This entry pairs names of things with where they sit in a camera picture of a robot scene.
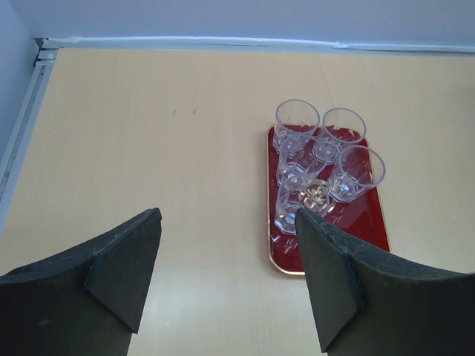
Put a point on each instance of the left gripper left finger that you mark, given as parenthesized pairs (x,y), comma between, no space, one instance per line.
(86,300)

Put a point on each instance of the clear glass corner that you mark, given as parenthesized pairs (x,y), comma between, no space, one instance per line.
(357,170)

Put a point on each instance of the red lacquer tray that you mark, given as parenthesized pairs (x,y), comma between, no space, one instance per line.
(363,218)

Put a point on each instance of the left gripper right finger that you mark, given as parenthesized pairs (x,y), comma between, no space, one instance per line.
(367,301)

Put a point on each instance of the clear glass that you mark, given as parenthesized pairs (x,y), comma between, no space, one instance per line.
(296,121)
(341,127)
(291,196)
(299,162)

